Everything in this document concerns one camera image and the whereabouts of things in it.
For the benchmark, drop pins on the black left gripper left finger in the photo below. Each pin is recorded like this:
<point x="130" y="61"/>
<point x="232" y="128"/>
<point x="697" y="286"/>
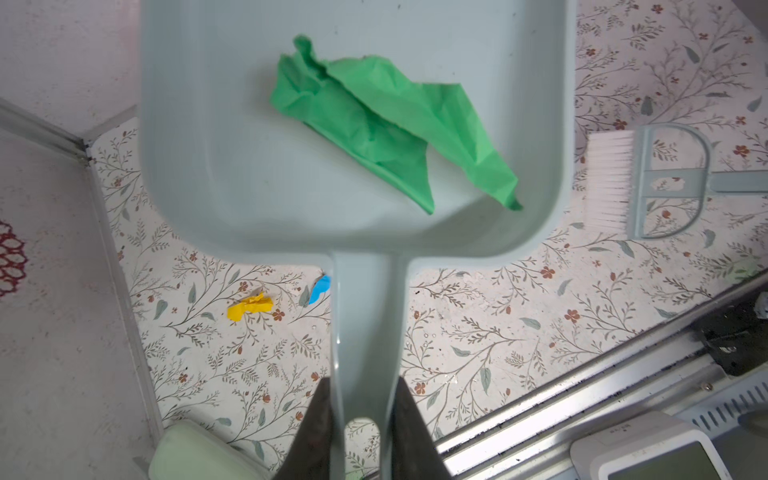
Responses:
<point x="309" y="455"/>

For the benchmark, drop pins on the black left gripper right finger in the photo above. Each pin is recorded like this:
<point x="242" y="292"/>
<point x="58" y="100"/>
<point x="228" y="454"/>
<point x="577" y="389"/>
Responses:
<point x="414" y="456"/>

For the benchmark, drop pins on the blue paper scrap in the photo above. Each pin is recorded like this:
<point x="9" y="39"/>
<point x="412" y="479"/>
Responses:
<point x="320" y="287"/>

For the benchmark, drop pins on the pale blue plastic dustpan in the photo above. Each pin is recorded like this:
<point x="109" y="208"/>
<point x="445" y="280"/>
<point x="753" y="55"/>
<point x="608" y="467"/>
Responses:
<point x="239" y="180"/>

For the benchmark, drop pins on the green paper scrap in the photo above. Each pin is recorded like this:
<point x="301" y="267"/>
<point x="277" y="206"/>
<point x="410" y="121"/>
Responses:
<point x="374" y="113"/>

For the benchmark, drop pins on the pale green soap bar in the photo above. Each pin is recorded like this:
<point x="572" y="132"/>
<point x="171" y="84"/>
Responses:
<point x="186" y="450"/>

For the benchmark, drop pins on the yellow paper scrap left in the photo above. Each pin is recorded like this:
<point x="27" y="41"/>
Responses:
<point x="254" y="304"/>

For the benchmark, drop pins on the white digital clock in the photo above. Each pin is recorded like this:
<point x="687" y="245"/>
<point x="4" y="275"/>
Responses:
<point x="650" y="446"/>

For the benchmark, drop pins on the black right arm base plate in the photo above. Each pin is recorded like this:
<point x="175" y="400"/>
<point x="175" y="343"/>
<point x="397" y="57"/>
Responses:
<point x="735" y="336"/>

